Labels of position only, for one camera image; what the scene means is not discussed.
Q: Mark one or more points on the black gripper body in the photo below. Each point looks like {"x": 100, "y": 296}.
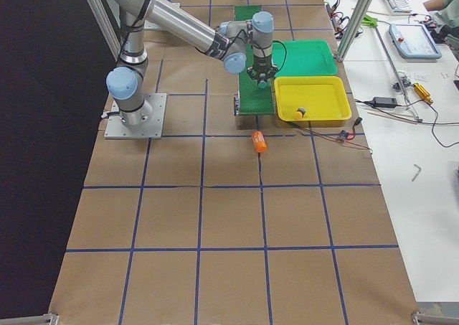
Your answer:
{"x": 260, "y": 68}

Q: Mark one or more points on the yellow mushroom push button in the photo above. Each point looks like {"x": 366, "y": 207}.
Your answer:
{"x": 299, "y": 114}

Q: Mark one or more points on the orange cylinder with white numbers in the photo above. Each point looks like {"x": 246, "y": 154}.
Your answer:
{"x": 259, "y": 142}

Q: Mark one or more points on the green mushroom push button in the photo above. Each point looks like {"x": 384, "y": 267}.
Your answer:
{"x": 262, "y": 82}

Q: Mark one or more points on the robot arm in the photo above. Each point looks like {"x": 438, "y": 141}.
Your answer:
{"x": 242, "y": 46}

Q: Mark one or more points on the green conveyor belt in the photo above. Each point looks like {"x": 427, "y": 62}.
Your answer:
{"x": 251, "y": 100}

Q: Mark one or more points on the green plastic tray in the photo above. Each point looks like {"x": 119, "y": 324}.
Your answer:
{"x": 304, "y": 58}

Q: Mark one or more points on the yellow plastic tray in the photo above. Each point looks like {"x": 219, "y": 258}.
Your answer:
{"x": 324, "y": 98}

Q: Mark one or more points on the small motor controller board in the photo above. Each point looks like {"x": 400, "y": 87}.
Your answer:
{"x": 345, "y": 136}

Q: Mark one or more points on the black power adapter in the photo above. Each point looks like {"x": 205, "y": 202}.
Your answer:
{"x": 385, "y": 102}

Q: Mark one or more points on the teach pendant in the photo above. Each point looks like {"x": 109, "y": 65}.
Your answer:
{"x": 414, "y": 42}

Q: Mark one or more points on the gold resistor block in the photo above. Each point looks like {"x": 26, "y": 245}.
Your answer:
{"x": 422, "y": 93}

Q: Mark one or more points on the allen key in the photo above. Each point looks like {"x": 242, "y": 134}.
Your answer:
{"x": 417, "y": 173}

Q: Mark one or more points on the aluminium frame post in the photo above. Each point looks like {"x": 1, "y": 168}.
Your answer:
{"x": 352, "y": 28}

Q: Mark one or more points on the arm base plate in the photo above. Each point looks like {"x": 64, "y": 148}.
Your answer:
{"x": 147, "y": 122}

